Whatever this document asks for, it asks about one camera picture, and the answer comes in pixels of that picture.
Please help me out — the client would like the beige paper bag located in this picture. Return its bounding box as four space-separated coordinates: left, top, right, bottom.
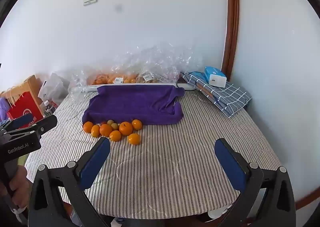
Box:
0 86 25 107

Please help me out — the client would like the pile of oranges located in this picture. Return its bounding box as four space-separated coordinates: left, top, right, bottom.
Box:
82 119 143 145

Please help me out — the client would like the labelled drink bottle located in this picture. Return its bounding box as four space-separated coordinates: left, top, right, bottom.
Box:
44 100 54 117

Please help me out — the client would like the person's left hand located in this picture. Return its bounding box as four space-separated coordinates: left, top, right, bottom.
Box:
0 167 30 212

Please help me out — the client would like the clear bag of oranges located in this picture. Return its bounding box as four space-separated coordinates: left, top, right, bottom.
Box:
87 72 139 85

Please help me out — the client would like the purple towel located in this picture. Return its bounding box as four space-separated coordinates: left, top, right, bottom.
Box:
82 85 185 126

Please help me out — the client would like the purple fluffy item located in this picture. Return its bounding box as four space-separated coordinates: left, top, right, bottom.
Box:
0 97 9 121

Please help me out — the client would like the white plastic bag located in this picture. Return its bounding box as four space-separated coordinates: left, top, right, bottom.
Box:
37 72 69 107

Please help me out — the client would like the clear bag of longans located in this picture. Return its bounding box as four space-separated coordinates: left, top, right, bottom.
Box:
139 71 160 84

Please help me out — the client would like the crumpled clear plastic bag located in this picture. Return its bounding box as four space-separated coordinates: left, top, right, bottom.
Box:
110 41 203 83

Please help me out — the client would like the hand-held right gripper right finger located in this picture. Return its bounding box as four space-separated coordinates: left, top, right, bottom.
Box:
214 138 297 227

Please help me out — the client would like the folded plaid cloth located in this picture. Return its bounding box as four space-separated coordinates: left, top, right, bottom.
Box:
180 70 252 118

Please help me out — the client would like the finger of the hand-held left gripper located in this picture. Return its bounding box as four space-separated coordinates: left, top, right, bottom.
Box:
0 113 34 133
5 115 58 140

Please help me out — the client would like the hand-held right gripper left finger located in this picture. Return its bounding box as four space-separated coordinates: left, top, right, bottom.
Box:
28 137 112 227

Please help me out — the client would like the empty clear plastic bag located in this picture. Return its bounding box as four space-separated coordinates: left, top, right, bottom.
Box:
68 72 88 103

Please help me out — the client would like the blue and white tissue box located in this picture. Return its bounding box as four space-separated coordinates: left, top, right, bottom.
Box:
204 66 227 88

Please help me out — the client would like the wooden baseboard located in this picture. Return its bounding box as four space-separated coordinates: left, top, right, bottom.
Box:
294 187 320 210

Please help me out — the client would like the wooden door frame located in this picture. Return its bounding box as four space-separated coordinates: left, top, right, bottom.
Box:
221 0 240 76

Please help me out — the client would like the red paper bag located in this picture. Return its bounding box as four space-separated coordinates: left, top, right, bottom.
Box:
6 91 44 127

